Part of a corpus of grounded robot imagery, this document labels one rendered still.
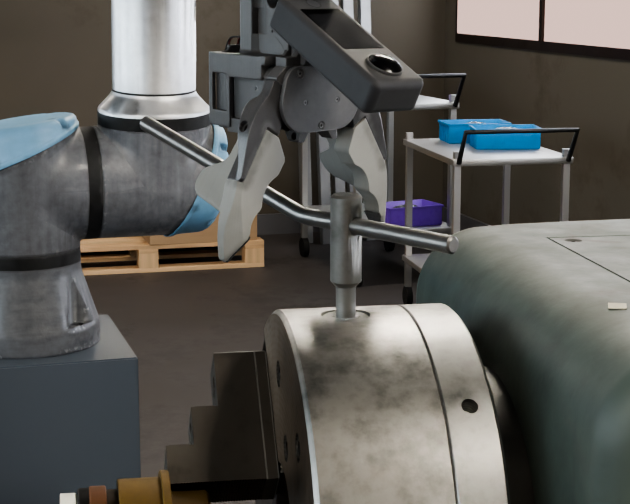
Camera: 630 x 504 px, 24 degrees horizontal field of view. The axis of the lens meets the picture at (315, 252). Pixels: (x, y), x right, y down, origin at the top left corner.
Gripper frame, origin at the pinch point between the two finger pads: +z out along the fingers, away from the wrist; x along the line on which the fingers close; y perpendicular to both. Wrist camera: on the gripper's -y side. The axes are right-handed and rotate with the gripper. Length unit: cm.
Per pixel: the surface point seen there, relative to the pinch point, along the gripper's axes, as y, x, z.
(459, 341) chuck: -11.4, -3.1, 4.8
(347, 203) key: -4.2, 0.6, -4.1
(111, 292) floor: 487, -317, 148
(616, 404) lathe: -27.0, 0.7, 4.6
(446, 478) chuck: -16.7, 3.8, 11.3
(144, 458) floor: 277, -184, 139
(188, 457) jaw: 4.4, 7.9, 14.8
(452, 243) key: -13.3, 0.1, -2.7
